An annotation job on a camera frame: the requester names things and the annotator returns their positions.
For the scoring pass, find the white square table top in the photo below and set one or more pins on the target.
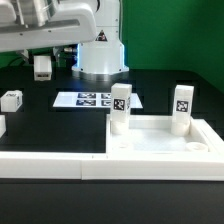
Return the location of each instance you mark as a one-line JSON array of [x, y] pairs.
[[152, 134]]

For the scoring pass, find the white U-shaped obstacle fence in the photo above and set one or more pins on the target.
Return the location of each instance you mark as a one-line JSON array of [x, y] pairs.
[[114, 166]]

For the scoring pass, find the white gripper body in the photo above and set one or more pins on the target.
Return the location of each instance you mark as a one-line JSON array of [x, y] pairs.
[[31, 24]]

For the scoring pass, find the white sheet with AprilTags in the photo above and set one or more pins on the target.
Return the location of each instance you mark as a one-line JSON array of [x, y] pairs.
[[82, 99]]

